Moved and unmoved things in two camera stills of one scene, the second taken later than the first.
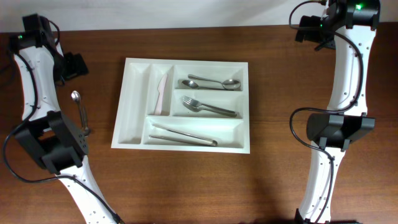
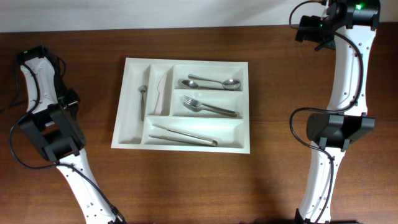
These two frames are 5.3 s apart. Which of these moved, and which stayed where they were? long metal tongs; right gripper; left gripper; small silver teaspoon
Moved: left gripper; small silver teaspoon
Stayed: long metal tongs; right gripper
